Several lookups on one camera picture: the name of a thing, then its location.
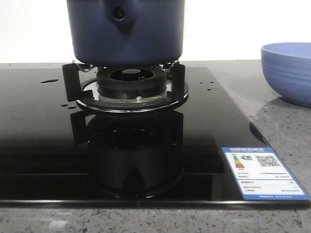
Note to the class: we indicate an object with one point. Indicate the dark blue cooking pot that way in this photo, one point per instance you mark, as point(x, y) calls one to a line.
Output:
point(126, 33)

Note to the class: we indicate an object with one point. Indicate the black pot support grate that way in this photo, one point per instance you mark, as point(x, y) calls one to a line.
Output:
point(87, 96)

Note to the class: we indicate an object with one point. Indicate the black gas burner head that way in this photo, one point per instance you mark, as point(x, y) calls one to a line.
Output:
point(128, 83)

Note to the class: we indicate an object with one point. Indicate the black glass gas cooktop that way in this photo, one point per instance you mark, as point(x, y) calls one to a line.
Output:
point(52, 154)

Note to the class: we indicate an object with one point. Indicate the blue energy label sticker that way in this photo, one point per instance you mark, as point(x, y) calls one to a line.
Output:
point(261, 175)

